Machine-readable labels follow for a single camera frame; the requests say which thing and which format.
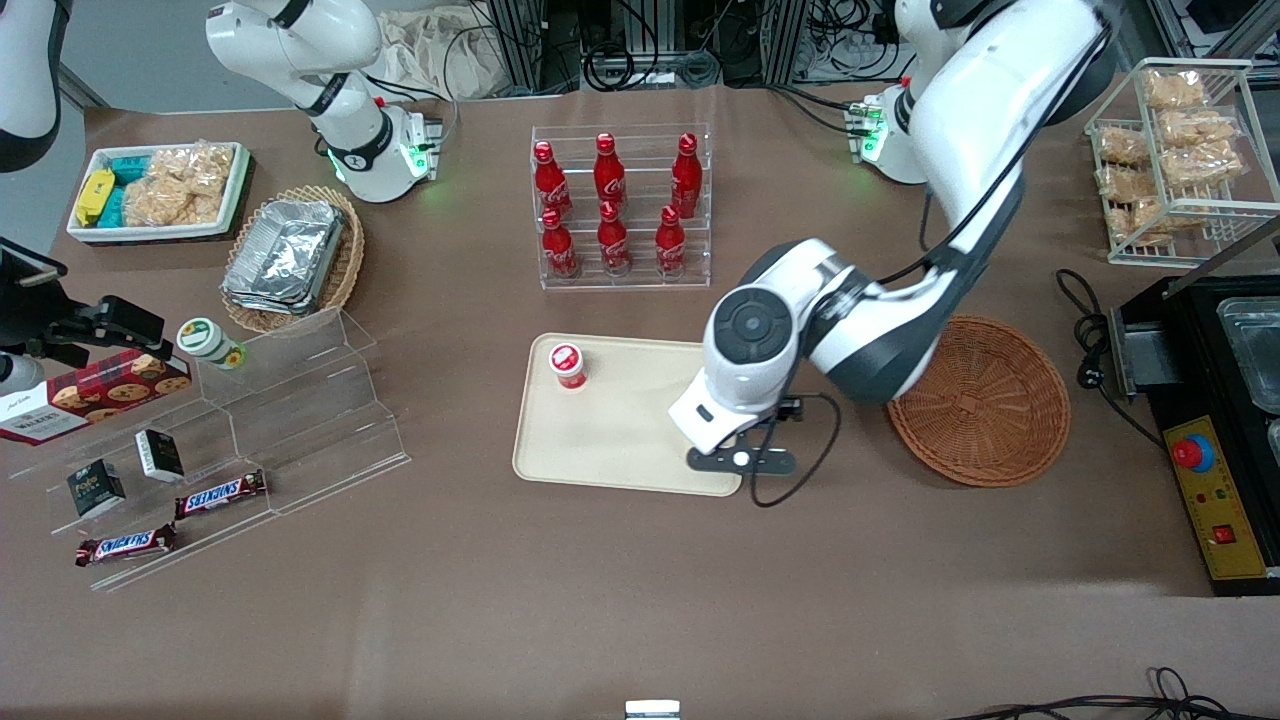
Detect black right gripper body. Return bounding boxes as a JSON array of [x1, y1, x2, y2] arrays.
[[0, 282, 73, 367]]

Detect cream plastic serving tray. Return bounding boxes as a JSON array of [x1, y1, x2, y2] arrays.
[[512, 333, 744, 498]]

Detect oval tan wicker basket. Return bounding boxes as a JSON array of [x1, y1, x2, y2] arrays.
[[220, 185, 367, 336]]

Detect round brown wicker basket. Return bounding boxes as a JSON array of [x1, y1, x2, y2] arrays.
[[886, 316, 1072, 489]]

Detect metal mould tray in machine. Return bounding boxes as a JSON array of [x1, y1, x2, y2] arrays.
[[1215, 297, 1280, 417]]

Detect red tartan cookie box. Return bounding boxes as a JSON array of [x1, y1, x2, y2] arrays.
[[0, 347, 194, 447]]

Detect yellow snack pack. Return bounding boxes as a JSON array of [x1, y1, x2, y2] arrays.
[[75, 168, 117, 228]]

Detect green lid white cup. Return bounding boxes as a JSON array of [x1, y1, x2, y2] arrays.
[[176, 317, 247, 372]]

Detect white rectangular plastic bin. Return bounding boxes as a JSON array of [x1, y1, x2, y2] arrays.
[[66, 141, 254, 245]]

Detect small black white carton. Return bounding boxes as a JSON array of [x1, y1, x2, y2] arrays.
[[66, 459, 128, 520], [135, 429, 187, 484]]

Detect large fried snack bag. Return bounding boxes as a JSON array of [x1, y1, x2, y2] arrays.
[[122, 145, 237, 229]]

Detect clear acrylic bottle rack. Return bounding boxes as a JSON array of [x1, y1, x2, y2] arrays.
[[530, 124, 714, 293]]

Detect red lid yoghurt cup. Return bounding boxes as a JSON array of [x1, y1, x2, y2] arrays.
[[548, 342, 590, 392]]

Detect red cola bottle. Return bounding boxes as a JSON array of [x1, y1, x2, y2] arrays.
[[654, 205, 689, 277], [541, 208, 580, 280], [593, 133, 628, 212], [670, 133, 704, 220], [533, 141, 574, 220], [597, 202, 633, 277]]

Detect silver foil container stack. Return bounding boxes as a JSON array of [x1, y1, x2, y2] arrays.
[[221, 199, 349, 317]]

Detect brown snickers bar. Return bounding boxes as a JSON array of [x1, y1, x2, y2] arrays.
[[75, 522, 179, 569], [174, 469, 269, 521]]

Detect clear acrylic step display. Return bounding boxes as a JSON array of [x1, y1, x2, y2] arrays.
[[8, 305, 412, 594]]

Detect crumpled beige plastic bag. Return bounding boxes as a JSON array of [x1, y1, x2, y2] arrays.
[[374, 8, 513, 102]]

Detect clear fried snack packet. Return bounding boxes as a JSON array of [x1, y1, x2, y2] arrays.
[[1096, 164, 1157, 202], [1160, 140, 1247, 188], [1142, 68, 1207, 111], [1158, 107, 1238, 148], [1095, 127, 1152, 167], [1107, 197, 1167, 247]]

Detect black sealing machine yellow panel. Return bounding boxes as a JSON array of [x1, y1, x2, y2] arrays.
[[1108, 215, 1280, 599]]

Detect metal machine lever bar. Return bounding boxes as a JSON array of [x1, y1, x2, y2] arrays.
[[1164, 215, 1280, 302]]

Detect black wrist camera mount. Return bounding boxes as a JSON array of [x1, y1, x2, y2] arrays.
[[686, 420, 799, 477]]

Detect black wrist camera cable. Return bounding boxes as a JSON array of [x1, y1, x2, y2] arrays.
[[745, 392, 843, 509]]

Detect coiled black background cable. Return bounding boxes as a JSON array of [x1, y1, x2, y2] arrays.
[[582, 44, 723, 93]]

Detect black machine power cable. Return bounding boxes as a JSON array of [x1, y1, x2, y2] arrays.
[[1056, 268, 1167, 447]]

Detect aluminium frame post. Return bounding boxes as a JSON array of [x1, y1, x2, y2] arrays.
[[764, 0, 812, 87], [484, 0, 547, 94]]

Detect black cable at table edge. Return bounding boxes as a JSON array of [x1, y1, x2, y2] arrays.
[[944, 667, 1280, 720]]

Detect white wire rack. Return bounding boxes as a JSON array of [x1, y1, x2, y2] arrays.
[[1085, 58, 1280, 269]]

